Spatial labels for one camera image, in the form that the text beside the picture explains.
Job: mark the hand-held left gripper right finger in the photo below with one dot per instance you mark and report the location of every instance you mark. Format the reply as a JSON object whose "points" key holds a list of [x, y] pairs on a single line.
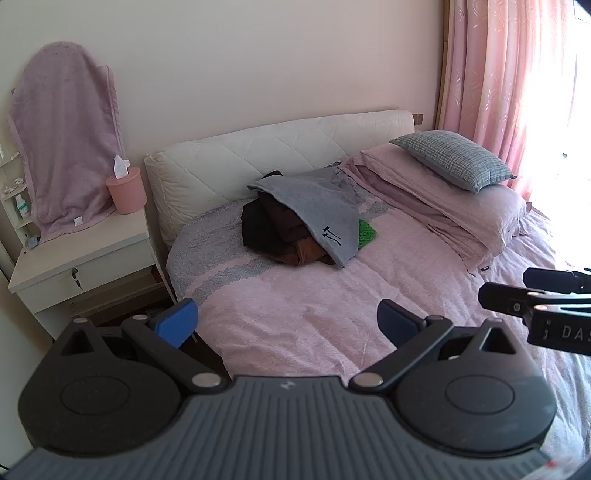
{"points": [[392, 318]]}

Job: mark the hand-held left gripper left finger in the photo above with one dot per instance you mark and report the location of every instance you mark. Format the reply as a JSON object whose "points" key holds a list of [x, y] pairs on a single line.
{"points": [[178, 318]]}

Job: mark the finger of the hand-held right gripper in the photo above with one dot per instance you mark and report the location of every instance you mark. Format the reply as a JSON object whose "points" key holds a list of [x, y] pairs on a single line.
{"points": [[549, 278], [503, 297]]}

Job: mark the grey knit skirt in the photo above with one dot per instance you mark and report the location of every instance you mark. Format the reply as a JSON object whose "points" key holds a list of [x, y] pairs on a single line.
{"points": [[314, 203]]}

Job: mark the green cloth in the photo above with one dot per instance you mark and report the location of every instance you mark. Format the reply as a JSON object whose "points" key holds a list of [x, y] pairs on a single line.
{"points": [[367, 233]]}

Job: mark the pink pillow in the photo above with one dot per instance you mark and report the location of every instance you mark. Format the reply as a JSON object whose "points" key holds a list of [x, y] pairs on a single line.
{"points": [[489, 207]]}

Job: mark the pink grey striped blanket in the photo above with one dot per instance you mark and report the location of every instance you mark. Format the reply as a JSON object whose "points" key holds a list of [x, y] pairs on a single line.
{"points": [[300, 295]]}

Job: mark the white nightstand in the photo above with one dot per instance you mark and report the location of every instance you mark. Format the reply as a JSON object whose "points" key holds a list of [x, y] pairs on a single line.
{"points": [[87, 258]]}

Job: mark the drawer key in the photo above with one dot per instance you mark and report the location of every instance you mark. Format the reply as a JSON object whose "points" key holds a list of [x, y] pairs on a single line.
{"points": [[76, 278]]}

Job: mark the rust brown garment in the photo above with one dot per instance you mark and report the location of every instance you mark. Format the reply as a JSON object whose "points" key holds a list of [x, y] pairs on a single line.
{"points": [[304, 253]]}

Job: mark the folded pink sheet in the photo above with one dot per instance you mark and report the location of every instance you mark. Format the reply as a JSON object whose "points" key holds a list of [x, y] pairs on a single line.
{"points": [[415, 207]]}

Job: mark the black garment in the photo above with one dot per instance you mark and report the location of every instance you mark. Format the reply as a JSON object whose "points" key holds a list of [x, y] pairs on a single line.
{"points": [[258, 230]]}

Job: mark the pink round tissue box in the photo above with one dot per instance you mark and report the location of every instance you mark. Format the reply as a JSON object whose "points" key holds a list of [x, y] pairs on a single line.
{"points": [[127, 191]]}

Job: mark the dark brown garment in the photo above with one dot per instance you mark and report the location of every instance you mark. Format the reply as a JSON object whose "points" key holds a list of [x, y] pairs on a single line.
{"points": [[284, 214]]}

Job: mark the grey checked pillow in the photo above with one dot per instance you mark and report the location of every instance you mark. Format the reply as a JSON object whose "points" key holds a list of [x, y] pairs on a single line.
{"points": [[455, 157]]}

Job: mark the white tissue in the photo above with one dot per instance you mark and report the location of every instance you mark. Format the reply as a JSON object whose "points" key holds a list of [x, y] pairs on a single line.
{"points": [[121, 167]]}

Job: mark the cream quilted headboard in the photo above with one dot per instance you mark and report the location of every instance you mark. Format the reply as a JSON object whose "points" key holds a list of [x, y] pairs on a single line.
{"points": [[258, 152]]}

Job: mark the white teal bottle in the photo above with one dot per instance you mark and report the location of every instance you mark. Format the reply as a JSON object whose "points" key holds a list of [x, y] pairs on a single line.
{"points": [[21, 207]]}

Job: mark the pink curtain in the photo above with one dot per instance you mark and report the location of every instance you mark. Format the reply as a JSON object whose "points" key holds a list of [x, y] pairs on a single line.
{"points": [[503, 83]]}

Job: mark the white shelf rack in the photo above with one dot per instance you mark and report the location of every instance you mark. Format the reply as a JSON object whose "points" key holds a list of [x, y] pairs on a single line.
{"points": [[11, 203]]}

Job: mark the small white ornament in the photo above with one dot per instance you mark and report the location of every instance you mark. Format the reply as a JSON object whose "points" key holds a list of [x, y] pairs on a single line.
{"points": [[14, 185]]}

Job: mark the pink towel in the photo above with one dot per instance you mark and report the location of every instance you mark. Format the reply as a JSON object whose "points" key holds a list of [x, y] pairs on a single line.
{"points": [[64, 138]]}

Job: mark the beige wall switch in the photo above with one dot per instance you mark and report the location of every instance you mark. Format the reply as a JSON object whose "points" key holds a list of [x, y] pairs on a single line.
{"points": [[418, 118]]}

